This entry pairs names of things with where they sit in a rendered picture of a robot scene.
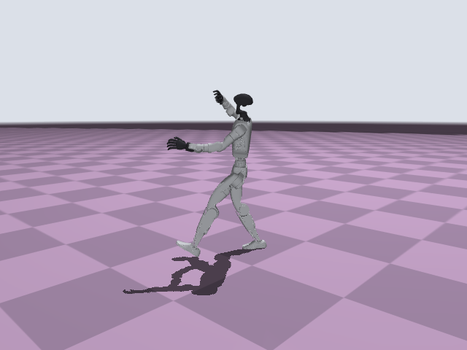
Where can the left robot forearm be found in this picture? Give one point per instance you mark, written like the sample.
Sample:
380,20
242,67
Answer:
206,147

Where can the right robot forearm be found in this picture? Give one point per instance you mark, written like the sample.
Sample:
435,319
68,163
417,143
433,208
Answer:
226,104

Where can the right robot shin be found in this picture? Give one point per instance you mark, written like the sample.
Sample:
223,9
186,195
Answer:
249,224

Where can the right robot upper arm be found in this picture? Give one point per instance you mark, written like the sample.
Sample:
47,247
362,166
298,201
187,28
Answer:
232,112

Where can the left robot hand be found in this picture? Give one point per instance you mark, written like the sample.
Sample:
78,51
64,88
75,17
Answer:
178,144

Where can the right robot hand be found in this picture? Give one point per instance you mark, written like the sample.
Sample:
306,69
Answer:
218,96

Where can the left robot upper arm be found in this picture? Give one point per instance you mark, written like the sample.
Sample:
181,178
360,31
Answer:
235,134

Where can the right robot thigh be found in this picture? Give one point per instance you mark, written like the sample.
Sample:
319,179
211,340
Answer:
236,195

